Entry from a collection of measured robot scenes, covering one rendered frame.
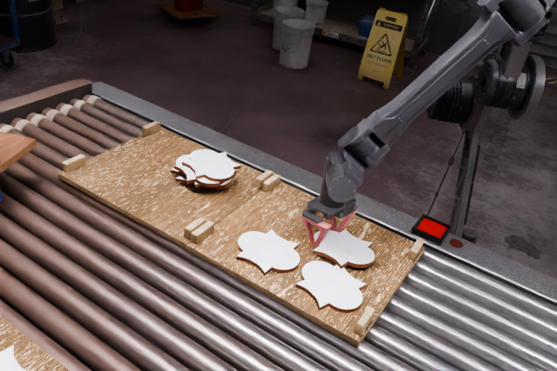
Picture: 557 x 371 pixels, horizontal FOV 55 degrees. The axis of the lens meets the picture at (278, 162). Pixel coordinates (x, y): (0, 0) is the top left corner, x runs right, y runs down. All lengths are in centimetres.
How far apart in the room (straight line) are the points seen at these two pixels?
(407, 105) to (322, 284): 39
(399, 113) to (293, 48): 375
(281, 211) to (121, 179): 40
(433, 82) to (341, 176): 25
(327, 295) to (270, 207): 31
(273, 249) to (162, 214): 27
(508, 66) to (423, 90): 68
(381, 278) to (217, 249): 35
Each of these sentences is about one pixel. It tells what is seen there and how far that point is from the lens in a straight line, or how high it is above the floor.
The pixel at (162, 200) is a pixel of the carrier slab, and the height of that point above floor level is 94.
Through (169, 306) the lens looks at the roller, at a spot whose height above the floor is 92.
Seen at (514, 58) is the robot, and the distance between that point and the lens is 172.
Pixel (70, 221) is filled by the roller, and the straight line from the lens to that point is 128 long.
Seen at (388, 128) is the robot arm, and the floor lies 123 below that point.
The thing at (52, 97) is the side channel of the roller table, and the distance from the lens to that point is 180.
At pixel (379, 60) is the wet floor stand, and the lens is 472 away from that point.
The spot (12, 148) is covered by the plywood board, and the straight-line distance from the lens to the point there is 133.
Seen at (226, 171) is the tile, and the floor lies 99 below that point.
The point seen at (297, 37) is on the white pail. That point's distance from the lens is 475.
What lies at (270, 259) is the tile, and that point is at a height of 95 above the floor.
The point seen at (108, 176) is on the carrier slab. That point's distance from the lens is 139.
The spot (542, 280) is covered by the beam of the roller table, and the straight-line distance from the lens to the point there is 138.
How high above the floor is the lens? 169
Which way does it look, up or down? 30 degrees down
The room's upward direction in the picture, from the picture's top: 8 degrees clockwise
